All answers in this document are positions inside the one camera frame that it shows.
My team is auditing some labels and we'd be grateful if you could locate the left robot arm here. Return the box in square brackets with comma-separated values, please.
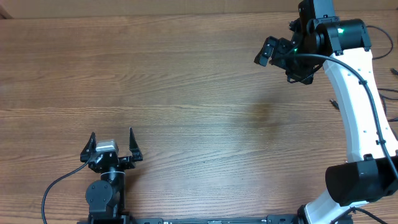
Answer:
[80, 128, 143, 224]

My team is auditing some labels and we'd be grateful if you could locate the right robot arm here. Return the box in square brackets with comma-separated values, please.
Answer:
[254, 0, 397, 223]

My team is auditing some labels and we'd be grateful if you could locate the black USB-A cable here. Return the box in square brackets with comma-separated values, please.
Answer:
[329, 68, 398, 141]

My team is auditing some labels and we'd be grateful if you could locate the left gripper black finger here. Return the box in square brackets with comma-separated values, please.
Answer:
[80, 132, 96, 162]
[129, 128, 143, 162]

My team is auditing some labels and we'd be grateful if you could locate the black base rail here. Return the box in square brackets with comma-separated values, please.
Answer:
[132, 214, 304, 224]

